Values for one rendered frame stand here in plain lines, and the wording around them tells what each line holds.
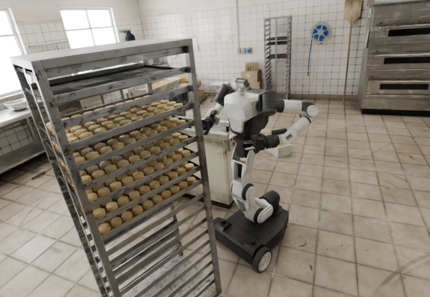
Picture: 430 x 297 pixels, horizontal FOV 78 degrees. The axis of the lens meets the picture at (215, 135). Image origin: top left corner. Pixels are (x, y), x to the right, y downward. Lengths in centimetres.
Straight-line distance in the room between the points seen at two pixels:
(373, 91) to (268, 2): 286
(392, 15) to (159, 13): 515
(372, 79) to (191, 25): 426
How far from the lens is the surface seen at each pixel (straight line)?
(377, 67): 550
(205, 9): 702
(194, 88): 130
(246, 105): 180
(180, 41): 125
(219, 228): 249
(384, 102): 571
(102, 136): 115
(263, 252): 229
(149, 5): 781
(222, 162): 263
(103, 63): 111
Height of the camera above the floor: 189
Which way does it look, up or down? 24 degrees down
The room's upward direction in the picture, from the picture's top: 6 degrees counter-clockwise
